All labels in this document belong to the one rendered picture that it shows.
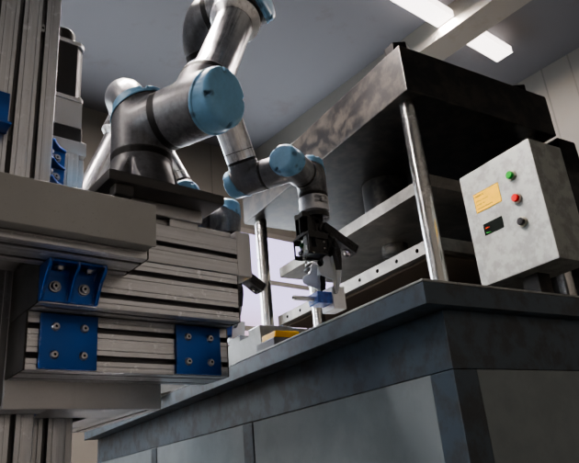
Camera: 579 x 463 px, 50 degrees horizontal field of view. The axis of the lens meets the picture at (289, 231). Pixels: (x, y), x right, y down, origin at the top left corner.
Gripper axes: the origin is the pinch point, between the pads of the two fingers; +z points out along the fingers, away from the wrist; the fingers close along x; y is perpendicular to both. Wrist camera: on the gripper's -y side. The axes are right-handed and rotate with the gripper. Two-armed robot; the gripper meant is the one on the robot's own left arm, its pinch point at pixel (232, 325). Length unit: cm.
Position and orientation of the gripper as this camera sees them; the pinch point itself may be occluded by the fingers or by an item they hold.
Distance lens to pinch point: 166.7
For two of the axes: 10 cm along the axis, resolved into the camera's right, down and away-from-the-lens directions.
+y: -8.6, -1.7, -4.8
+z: 0.2, 9.3, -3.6
